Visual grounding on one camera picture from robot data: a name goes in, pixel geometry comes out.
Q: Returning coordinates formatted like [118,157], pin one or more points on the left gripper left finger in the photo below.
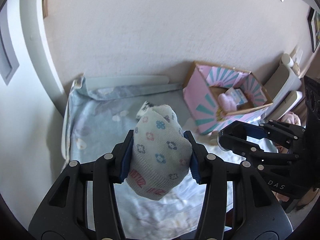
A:
[111,168]

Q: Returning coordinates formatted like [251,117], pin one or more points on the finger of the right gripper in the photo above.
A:
[234,138]
[275,131]

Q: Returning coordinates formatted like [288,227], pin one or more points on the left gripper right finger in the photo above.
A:
[210,170]

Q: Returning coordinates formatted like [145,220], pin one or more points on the pink fluffy sock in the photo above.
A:
[227,103]

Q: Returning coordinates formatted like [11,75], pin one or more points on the white flower-patterned sock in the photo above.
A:
[160,154]

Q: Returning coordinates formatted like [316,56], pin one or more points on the floral tissue pack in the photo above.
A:
[144,109]

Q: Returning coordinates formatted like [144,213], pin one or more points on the white blue carton box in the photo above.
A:
[237,95]

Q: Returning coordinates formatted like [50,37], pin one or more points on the pink teal cardboard box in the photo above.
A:
[216,96]

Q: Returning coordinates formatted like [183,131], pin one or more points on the framed picture on wall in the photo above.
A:
[314,26]

